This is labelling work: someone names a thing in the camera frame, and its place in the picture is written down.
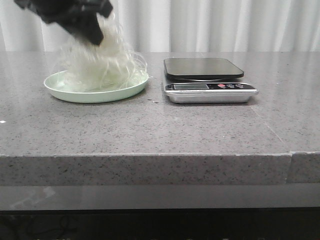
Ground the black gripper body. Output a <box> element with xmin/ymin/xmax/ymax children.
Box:
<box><xmin>14</xmin><ymin>0</ymin><xmax>100</xmax><ymax>24</ymax></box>

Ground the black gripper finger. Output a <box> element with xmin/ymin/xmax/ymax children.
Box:
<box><xmin>57</xmin><ymin>13</ymin><xmax>104</xmax><ymax>46</ymax></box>
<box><xmin>96</xmin><ymin>0</ymin><xmax>113</xmax><ymax>18</ymax></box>

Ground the white vermicelli noodle bundle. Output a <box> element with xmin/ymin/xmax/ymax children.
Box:
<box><xmin>59</xmin><ymin>13</ymin><xmax>149</xmax><ymax>93</ymax></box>

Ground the white pleated curtain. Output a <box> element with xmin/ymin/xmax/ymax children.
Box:
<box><xmin>0</xmin><ymin>0</ymin><xmax>320</xmax><ymax>52</ymax></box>

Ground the light green round plate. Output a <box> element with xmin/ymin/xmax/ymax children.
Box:
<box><xmin>43</xmin><ymin>71</ymin><xmax>149</xmax><ymax>104</ymax></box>

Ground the silver black kitchen scale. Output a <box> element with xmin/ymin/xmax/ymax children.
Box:
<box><xmin>163</xmin><ymin>57</ymin><xmax>259</xmax><ymax>104</ymax></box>

